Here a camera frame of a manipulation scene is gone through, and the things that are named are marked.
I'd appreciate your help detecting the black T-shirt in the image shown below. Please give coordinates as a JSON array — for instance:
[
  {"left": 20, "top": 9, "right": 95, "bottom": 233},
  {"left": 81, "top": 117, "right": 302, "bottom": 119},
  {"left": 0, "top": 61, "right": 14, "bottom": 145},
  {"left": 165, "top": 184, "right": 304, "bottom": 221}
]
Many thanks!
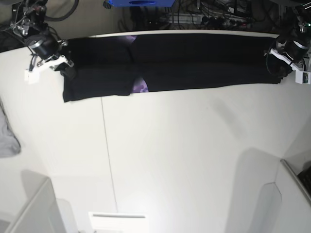
[{"left": 63, "top": 33, "right": 282, "bottom": 102}]

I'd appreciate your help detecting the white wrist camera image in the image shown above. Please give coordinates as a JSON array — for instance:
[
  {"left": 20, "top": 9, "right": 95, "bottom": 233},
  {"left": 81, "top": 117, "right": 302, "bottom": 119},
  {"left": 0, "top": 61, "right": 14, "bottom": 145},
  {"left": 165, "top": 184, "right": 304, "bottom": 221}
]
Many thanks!
[
  {"left": 295, "top": 70, "right": 311, "bottom": 84},
  {"left": 24, "top": 70, "right": 40, "bottom": 84}
]

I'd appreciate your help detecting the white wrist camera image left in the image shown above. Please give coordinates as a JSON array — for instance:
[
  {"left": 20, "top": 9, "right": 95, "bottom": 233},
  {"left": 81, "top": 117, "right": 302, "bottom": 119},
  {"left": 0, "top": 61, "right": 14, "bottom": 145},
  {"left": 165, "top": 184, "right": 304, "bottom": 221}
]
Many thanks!
[{"left": 24, "top": 70, "right": 40, "bottom": 84}]

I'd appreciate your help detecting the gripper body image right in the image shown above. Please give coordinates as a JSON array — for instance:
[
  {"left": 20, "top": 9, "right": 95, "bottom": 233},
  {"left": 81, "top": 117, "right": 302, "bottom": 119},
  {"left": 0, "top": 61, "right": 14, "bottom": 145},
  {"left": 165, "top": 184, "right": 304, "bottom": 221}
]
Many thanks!
[{"left": 265, "top": 36, "right": 310, "bottom": 72}]

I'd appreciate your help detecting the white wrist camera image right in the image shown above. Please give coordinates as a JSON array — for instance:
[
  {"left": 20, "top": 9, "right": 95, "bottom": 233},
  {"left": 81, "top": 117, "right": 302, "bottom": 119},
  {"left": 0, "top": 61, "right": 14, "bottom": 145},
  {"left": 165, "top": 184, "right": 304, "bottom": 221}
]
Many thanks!
[{"left": 295, "top": 70, "right": 311, "bottom": 84}]

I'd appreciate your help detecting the white bin right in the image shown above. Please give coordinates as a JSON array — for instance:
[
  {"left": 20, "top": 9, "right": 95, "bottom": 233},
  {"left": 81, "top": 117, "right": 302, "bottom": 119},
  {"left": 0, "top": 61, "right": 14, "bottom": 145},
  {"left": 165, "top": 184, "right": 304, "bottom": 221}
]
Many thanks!
[{"left": 254, "top": 159, "right": 311, "bottom": 233}]

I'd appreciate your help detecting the grey cloth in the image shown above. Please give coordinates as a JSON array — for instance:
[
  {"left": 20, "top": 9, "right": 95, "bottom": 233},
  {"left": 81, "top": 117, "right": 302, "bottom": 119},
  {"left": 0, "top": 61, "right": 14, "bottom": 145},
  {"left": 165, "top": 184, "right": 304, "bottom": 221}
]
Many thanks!
[{"left": 0, "top": 101, "right": 21, "bottom": 158}]

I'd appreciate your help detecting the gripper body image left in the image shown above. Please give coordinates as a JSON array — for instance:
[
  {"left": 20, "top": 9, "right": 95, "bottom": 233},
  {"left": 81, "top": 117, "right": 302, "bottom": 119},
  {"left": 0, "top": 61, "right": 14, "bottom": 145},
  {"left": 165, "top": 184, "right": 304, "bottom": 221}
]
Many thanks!
[{"left": 25, "top": 34, "right": 73, "bottom": 72}]

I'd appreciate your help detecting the blue box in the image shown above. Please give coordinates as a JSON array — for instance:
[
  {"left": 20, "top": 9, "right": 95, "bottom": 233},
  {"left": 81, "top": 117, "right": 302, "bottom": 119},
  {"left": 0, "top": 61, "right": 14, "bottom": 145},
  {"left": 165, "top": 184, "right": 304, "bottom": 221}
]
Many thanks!
[{"left": 107, "top": 0, "right": 175, "bottom": 7}]

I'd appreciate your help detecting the white bin left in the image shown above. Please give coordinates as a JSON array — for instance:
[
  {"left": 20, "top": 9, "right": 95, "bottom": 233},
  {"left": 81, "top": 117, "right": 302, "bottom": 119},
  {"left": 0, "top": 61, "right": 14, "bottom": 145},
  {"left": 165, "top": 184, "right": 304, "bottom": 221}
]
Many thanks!
[{"left": 5, "top": 178, "right": 66, "bottom": 233}]

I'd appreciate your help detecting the white bin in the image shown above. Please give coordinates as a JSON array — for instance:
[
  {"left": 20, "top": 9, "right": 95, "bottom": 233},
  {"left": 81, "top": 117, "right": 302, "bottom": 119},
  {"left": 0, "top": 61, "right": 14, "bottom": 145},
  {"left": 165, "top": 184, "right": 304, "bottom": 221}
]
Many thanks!
[
  {"left": 5, "top": 178, "right": 66, "bottom": 233},
  {"left": 254, "top": 159, "right": 311, "bottom": 233}
]

